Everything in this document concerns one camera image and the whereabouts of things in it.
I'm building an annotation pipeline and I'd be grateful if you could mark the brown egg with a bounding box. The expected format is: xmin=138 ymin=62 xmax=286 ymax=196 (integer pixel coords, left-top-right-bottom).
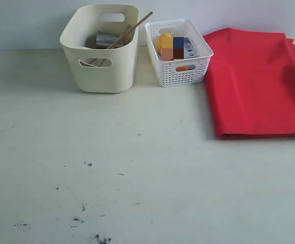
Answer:
xmin=160 ymin=48 xmax=174 ymax=61

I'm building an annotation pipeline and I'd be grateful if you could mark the blue white milk carton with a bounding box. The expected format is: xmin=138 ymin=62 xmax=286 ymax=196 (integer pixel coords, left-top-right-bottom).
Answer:
xmin=173 ymin=37 xmax=199 ymax=59

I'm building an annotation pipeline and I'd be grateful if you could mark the yellow lemon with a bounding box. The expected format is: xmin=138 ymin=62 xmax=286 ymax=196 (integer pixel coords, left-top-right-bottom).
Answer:
xmin=155 ymin=33 xmax=174 ymax=53

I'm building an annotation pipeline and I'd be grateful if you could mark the wooden chopstick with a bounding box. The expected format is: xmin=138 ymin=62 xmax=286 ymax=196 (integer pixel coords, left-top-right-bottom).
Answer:
xmin=97 ymin=24 xmax=132 ymax=67
xmin=90 ymin=11 xmax=154 ymax=66

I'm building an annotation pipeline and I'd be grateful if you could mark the stainless steel cup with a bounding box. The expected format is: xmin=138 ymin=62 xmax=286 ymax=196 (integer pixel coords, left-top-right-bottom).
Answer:
xmin=96 ymin=31 xmax=120 ymax=49

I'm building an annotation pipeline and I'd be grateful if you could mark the red scalloped table cloth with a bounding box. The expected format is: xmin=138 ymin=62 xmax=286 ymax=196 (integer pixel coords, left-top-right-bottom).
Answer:
xmin=205 ymin=28 xmax=295 ymax=139

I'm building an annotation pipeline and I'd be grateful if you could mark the white ceramic bowl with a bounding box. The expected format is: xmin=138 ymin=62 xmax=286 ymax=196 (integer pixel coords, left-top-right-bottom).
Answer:
xmin=75 ymin=46 xmax=112 ymax=68

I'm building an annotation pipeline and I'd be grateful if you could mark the cream plastic storage bin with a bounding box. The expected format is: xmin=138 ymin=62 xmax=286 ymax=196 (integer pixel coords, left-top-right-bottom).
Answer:
xmin=60 ymin=4 xmax=139 ymax=93

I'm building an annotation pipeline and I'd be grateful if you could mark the white perforated plastic basket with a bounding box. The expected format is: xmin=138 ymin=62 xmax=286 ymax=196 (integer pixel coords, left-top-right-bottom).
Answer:
xmin=145 ymin=19 xmax=213 ymax=87

